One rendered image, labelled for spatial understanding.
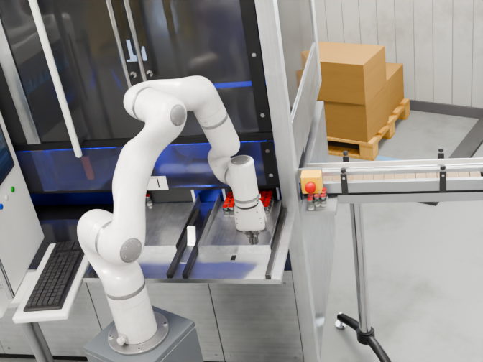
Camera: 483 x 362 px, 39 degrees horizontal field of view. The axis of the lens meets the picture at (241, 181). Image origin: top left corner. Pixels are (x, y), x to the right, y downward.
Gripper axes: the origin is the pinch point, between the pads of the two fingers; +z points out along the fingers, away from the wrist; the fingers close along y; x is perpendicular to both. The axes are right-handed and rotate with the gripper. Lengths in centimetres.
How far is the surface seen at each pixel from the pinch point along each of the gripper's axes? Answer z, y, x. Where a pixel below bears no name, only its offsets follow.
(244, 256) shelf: 4.3, 3.1, 3.8
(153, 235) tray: 4.0, 40.4, -8.8
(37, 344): 53, 100, 0
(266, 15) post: -71, -10, -24
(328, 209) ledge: 4.4, -23.4, -25.2
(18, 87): -52, 85, -24
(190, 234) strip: 0.9, 24.2, -5.0
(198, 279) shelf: 4.3, 16.6, 15.9
